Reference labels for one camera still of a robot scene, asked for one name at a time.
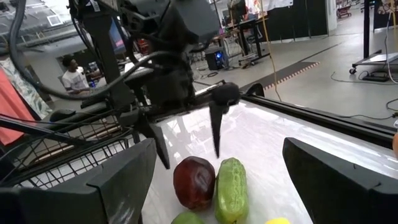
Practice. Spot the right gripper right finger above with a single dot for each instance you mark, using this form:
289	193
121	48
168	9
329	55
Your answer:
348	193

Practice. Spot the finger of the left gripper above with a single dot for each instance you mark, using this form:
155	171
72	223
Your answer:
157	140
216	124

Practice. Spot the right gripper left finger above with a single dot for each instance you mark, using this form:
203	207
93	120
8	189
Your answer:
77	202

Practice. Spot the dark maroon apple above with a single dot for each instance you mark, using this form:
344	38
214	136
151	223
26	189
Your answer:
194	182

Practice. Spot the light green cucumber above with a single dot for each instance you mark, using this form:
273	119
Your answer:
231	189

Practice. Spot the yellow lemon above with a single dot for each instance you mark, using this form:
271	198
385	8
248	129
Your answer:
278	221

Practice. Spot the green lime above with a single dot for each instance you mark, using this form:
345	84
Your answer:
186	219

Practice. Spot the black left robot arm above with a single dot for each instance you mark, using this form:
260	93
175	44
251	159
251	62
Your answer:
192	18

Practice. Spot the black computer tower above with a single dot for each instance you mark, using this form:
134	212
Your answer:
216	59

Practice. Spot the black table clamp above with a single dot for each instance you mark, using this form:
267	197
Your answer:
253	88

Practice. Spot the round orange fruit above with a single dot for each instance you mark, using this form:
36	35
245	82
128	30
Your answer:
395	144

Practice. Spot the computer monitor blue screen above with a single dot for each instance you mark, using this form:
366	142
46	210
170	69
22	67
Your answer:
116	37

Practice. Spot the black orange-edged floor mat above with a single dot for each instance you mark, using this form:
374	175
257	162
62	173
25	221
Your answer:
280	74

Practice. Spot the black desk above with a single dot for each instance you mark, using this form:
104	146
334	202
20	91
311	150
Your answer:
248	31

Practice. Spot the person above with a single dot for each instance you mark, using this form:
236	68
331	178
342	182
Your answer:
74	77

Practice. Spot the red cloth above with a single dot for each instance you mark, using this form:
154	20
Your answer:
12	109

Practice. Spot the black floor power strip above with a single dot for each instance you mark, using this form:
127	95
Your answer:
376	76

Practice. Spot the grey patterned cloth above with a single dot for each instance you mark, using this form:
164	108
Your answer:
28	90

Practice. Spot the black room divider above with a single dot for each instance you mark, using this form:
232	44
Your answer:
295	18

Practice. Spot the wheeled platform cart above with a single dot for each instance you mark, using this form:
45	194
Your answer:
367	31

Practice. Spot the black table frame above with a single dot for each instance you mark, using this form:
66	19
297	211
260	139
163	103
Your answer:
311	115

